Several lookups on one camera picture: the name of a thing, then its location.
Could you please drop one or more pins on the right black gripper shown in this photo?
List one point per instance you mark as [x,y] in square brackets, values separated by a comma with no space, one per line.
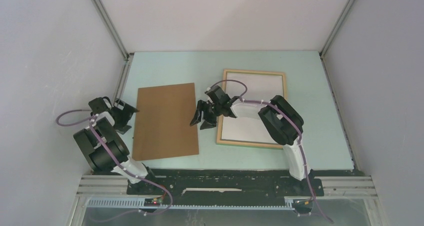
[201,105]

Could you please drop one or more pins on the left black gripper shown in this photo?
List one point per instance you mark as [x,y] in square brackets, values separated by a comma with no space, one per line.
[129,111]

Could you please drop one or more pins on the wooden picture frame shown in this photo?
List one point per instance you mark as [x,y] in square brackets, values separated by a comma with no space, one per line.
[253,145]

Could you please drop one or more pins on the brown backing board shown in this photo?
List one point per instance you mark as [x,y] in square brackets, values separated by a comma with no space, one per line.
[162,125]

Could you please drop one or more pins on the landscape photo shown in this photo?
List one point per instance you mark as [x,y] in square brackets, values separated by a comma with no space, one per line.
[255,85]

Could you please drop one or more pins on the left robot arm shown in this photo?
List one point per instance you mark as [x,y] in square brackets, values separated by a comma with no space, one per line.
[102,146]

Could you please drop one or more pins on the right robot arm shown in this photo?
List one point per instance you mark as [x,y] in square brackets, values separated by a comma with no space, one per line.
[281,121]

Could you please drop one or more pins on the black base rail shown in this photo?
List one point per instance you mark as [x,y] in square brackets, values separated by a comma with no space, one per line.
[225,187]

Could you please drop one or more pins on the left aluminium corner post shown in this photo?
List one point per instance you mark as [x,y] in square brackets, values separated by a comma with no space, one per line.
[102,11]

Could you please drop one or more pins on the aluminium corner post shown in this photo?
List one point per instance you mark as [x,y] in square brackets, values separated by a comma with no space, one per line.
[102,11]
[336,28]

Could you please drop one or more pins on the white cable duct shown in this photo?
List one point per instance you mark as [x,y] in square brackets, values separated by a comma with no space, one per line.
[151,204]

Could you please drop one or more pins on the right aluminium corner post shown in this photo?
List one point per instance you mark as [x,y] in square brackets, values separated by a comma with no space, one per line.
[336,28]

